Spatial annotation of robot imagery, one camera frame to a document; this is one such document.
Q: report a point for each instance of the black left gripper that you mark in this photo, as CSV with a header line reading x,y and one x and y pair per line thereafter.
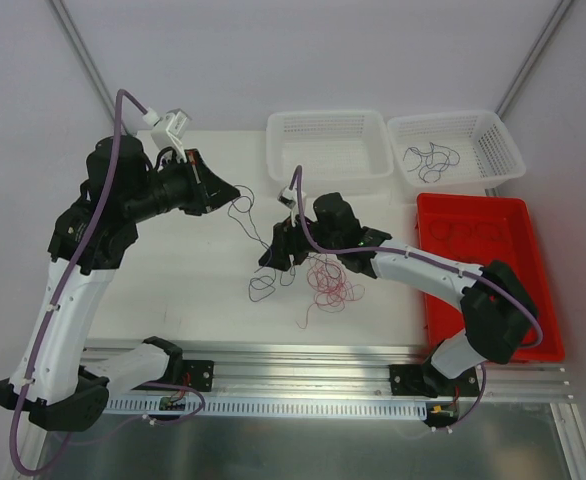
x,y
196,183

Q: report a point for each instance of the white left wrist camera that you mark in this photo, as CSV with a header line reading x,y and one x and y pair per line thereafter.
x,y
167,130

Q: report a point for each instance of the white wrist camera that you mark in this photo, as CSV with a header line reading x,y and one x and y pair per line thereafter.
x,y
167,130
289,197

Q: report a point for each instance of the white perforated basket right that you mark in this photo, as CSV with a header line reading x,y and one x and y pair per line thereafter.
x,y
460,152

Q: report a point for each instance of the aluminium frame post right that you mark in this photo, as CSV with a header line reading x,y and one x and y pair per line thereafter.
x,y
543,39

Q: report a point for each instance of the white perforated basket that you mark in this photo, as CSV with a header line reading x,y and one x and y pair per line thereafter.
x,y
460,152
339,150

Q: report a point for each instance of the red plastic tray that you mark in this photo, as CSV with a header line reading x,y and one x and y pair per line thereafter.
x,y
477,229

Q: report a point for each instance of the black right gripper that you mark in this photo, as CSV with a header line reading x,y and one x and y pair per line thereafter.
x,y
287,245

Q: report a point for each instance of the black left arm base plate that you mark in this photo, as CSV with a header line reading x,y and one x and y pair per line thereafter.
x,y
197,374

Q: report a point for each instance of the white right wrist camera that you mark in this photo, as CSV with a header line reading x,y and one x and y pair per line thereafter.
x,y
289,197

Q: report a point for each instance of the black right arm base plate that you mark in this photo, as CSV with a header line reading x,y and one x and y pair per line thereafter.
x,y
418,380

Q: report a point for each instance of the white perforated basket left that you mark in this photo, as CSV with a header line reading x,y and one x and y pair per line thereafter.
x,y
339,150

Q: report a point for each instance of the aluminium frame post left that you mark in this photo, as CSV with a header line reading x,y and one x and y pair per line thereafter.
x,y
80,51

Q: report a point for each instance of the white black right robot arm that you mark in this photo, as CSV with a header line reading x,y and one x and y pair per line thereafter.
x,y
496,309

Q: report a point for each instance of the aluminium frame post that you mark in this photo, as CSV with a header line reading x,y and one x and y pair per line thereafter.
x,y
543,39
80,51

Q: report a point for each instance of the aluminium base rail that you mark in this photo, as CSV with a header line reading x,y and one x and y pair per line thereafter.
x,y
356,372

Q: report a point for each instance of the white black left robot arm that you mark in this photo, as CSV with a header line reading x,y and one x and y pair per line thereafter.
x,y
87,247

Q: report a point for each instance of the white slotted cable duct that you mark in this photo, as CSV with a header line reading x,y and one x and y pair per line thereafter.
x,y
158,405

